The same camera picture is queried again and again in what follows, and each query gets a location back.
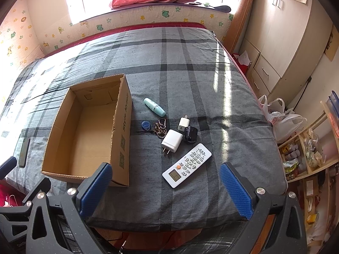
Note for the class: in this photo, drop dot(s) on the black smartphone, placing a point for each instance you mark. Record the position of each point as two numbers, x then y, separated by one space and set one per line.
24 152

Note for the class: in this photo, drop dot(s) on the blue key fob tag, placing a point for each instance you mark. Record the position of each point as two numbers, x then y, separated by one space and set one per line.
146 127

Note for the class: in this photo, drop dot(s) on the beige wardrobe with drawers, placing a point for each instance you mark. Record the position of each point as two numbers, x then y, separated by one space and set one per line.
285 40

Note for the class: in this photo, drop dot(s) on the brown cardboard box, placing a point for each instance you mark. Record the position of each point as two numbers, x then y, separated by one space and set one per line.
92 126

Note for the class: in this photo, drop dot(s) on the wooden shelf with snacks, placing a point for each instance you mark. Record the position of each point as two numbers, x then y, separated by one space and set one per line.
310 159

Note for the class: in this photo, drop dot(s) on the teal cylindrical bottle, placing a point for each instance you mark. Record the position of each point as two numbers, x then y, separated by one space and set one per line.
154 107

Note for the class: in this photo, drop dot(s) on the white air conditioner remote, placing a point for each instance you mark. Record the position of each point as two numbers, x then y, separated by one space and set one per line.
187 165

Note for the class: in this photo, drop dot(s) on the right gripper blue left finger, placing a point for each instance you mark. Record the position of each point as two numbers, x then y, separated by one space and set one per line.
91 190

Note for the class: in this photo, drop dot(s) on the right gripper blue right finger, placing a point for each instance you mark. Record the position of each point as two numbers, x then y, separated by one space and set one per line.
240 190

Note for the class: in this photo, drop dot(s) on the black round charger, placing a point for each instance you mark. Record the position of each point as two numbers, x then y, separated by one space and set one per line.
190 134

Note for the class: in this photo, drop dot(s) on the small white charger plug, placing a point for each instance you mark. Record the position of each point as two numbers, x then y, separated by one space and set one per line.
183 123

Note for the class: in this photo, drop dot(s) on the large white charger plug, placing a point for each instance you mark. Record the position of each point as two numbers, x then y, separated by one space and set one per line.
171 141

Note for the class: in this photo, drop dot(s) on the metal keychain with carabiner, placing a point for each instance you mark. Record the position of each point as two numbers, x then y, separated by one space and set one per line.
160 128

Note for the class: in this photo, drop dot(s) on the white plastic bags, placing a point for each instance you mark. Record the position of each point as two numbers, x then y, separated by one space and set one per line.
285 123

